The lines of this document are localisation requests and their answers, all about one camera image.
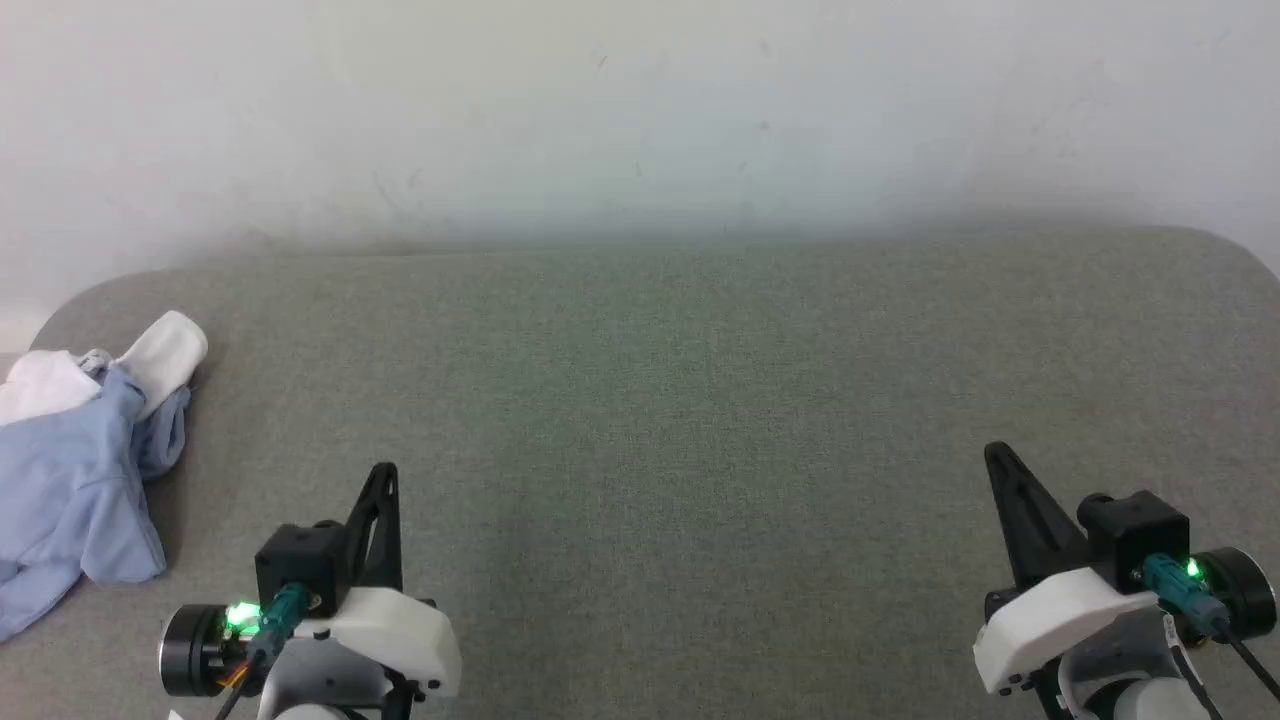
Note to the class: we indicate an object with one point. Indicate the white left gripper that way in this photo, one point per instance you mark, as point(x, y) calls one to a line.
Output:
point(410, 640)

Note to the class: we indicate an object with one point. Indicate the grey fabric sofa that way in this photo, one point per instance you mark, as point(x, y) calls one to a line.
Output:
point(650, 400)

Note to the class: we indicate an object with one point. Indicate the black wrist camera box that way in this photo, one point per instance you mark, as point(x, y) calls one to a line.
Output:
point(300, 560)
point(1140, 530)

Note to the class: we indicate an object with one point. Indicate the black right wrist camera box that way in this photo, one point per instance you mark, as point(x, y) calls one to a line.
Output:
point(1140, 530)

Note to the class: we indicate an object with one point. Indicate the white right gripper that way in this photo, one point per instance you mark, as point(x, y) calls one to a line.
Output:
point(1050, 625)

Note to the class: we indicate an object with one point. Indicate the light blue and white shirt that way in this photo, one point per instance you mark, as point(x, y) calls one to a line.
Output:
point(60, 470)

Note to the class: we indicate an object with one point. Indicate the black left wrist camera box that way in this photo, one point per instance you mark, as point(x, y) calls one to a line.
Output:
point(300, 560)

